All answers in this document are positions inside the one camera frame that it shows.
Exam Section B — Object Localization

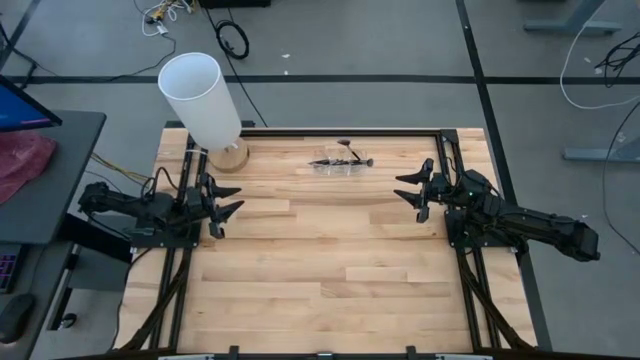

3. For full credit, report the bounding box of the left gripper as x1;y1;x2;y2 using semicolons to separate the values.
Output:
185;173;245;240

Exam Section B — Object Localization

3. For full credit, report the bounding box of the white shade wooden lamp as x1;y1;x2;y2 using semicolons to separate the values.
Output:
157;51;251;175

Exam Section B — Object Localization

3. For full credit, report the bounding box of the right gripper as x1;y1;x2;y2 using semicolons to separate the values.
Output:
393;159;466;224

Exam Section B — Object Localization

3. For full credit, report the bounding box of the computer monitor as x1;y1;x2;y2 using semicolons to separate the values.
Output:
0;74;64;134

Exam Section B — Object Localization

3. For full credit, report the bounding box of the white and yellow cable bundle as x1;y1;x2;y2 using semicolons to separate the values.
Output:
132;0;196;39

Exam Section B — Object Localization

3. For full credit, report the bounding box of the computer keyboard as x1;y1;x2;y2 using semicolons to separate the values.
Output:
0;243;22;295

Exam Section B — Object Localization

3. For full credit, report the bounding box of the black desk leg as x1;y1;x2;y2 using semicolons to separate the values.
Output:
47;212;135;332

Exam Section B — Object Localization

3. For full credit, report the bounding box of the black computer mouse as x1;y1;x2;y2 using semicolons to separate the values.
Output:
0;292;38;345

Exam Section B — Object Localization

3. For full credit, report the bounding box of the white floor cable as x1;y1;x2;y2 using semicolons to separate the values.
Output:
558;22;640;111

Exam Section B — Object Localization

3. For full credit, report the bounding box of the black cable tangle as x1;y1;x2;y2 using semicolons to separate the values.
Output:
593;30;640;99

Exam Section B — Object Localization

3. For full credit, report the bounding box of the black side desk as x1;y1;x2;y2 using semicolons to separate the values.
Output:
0;110;108;246

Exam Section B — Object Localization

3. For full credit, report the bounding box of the coiled black cable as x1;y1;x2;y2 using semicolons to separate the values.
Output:
213;18;251;61

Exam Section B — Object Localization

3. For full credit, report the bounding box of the clear acrylic brush holder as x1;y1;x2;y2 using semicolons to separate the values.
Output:
310;145;370;178

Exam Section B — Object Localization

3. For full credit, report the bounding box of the black box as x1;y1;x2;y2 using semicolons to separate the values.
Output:
198;0;273;10

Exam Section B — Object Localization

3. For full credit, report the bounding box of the pink cloth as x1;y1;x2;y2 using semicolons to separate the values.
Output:
0;130;58;205

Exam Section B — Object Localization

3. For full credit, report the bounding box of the grey desk foot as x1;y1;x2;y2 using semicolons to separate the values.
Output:
562;107;640;165
523;0;625;37

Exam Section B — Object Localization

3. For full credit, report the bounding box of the black aluminium table frame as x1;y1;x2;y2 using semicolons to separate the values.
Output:
113;119;554;360

